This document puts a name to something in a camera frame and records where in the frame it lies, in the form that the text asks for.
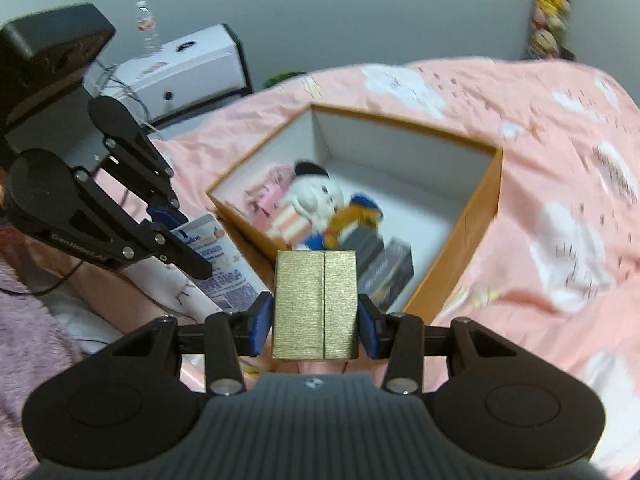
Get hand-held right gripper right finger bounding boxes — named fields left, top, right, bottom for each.
left=357, top=293, right=521, bottom=395

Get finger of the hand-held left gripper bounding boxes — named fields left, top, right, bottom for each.
left=75, top=171, right=214, bottom=281
left=102, top=129, right=191, bottom=232

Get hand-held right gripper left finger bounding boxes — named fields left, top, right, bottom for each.
left=112, top=291, right=275, bottom=396

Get gold box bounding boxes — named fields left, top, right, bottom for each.
left=272, top=248, right=359, bottom=361

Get white plastic bottle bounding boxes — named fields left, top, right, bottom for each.
left=170, top=212, right=262, bottom=314

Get brown plush with blue hat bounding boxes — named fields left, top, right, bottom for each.
left=295, top=192, right=384, bottom=252

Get white plush rabbit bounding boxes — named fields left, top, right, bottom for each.
left=267, top=160, right=347, bottom=251

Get orange cardboard box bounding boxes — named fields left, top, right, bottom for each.
left=206, top=102, right=504, bottom=324

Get black patterned box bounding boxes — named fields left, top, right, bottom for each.
left=359, top=238, right=415, bottom=312

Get clear water bottle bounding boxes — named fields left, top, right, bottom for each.
left=134, top=1, right=161, bottom=59

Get pink pouch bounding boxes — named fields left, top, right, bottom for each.
left=244, top=165, right=297, bottom=232

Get white appliance box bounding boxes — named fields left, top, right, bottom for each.
left=112, top=22, right=254, bottom=129

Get fluffy lilac cloth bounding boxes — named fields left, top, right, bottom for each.
left=0, top=260, right=84, bottom=461

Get dark green object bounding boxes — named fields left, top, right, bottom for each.
left=263, top=71, right=306, bottom=90

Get pink printed blanket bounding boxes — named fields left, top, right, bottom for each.
left=50, top=57, right=640, bottom=476

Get hanging colourful plush toys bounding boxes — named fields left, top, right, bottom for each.
left=525, top=0, right=577, bottom=62

